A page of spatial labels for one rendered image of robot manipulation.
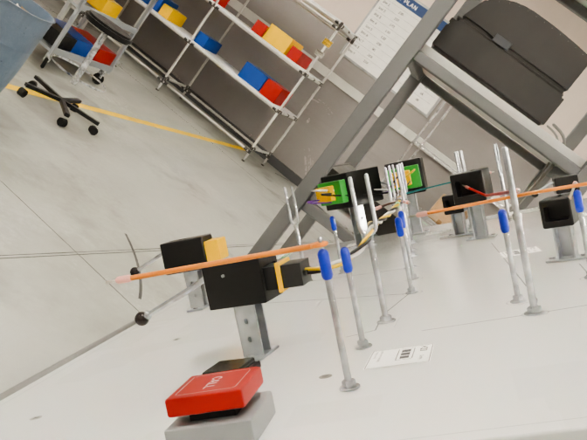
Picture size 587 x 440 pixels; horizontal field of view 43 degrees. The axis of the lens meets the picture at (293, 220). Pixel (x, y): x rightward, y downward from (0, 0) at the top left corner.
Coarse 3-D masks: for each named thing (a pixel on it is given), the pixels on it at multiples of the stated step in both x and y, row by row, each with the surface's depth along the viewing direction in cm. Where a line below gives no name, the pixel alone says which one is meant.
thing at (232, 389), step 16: (240, 368) 49; (256, 368) 48; (192, 384) 48; (208, 384) 47; (224, 384) 46; (240, 384) 45; (256, 384) 47; (176, 400) 45; (192, 400) 45; (208, 400) 45; (224, 400) 44; (240, 400) 44; (176, 416) 45; (192, 416) 46; (208, 416) 46
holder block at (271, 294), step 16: (272, 256) 67; (208, 272) 66; (224, 272) 65; (240, 272) 65; (256, 272) 64; (208, 288) 66; (224, 288) 66; (240, 288) 65; (256, 288) 64; (224, 304) 66; (240, 304) 65
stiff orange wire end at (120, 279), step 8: (288, 248) 52; (296, 248) 52; (304, 248) 51; (312, 248) 51; (240, 256) 53; (248, 256) 52; (256, 256) 52; (264, 256) 52; (200, 264) 54; (208, 264) 53; (216, 264) 53; (224, 264) 53; (152, 272) 55; (160, 272) 54; (168, 272) 54; (112, 280) 55; (120, 280) 55; (128, 280) 55
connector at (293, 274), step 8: (272, 264) 67; (288, 264) 64; (296, 264) 64; (304, 264) 65; (264, 272) 65; (272, 272) 65; (288, 272) 64; (296, 272) 64; (304, 272) 64; (272, 280) 65; (288, 280) 64; (296, 280) 64; (304, 280) 64; (272, 288) 65
